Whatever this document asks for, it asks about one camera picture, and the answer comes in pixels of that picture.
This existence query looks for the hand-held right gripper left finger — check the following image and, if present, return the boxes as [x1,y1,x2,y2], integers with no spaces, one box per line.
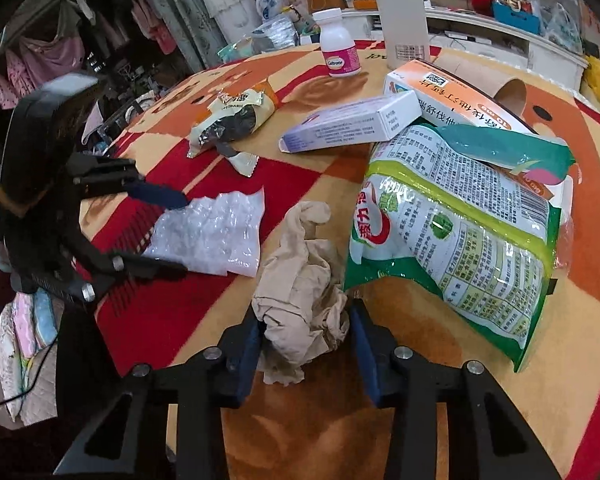
[55,305,268,480]

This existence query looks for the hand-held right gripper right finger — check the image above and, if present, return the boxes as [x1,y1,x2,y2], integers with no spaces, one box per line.
[349,299,563,480]

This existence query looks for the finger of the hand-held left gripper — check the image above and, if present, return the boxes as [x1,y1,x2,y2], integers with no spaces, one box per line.
[67,154,190,209]
[65,232,190,303]

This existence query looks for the clear bubble wrap sheet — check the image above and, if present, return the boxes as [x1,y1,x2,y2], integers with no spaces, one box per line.
[142,189,266,278]

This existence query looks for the beige cloth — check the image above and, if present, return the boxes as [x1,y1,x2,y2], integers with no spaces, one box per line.
[251,201,351,387]

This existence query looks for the brown cardboard tube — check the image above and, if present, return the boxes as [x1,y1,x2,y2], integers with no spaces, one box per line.
[432,52,528,118]

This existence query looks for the small white wrapper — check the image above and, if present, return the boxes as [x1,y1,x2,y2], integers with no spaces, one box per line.
[215,140,258,177]

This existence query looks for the mauve hanging shirt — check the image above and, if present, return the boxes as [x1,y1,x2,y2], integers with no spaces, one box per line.
[0,35,88,108]

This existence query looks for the yellow snack packet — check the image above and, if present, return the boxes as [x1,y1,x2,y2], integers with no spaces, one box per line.
[187,80,279,158]

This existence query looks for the pastel patterned pillow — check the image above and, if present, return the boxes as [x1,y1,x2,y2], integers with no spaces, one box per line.
[0,290,58,423]

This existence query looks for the green white snack bag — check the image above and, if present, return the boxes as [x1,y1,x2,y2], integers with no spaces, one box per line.
[344,124,563,373]

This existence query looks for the small teal pack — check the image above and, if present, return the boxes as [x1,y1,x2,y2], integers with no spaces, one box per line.
[217,40,256,63]

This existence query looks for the pink hanging clothes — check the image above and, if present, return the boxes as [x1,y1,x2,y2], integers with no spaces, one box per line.
[130,0,178,56]

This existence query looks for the green patterned curtain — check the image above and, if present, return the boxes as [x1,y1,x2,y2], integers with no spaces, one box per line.
[137,0,231,68]

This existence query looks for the stack of clear plastic bags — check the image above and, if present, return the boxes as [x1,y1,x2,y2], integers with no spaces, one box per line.
[252,15,301,53]

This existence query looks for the purple white medicine box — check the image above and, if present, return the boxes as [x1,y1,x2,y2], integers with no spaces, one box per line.
[279,91,423,155]

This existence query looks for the white blue plastic bag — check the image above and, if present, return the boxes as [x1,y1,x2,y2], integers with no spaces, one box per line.
[255,0,283,23]

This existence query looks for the white bottle pink label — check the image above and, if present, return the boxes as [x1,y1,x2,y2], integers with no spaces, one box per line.
[312,9,361,78]

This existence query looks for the teal snack bag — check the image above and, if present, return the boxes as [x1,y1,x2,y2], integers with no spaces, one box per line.
[437,124,577,183]

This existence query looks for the orange white medicine box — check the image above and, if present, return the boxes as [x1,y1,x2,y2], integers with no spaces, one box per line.
[384,59,540,136]

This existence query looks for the white cylindrical flask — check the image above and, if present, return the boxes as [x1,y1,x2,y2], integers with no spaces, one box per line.
[370,0,431,71]

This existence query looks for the white low cabinet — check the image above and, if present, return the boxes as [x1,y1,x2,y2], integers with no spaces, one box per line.
[340,2,588,81]

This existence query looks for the yellow bag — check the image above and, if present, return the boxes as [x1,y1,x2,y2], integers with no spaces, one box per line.
[582,55,600,103]

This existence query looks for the blue basket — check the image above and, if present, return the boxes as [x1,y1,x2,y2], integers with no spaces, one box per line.
[491,0,541,36]

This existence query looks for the clear plastic bag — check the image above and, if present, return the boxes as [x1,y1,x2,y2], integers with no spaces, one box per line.
[542,2,583,56]

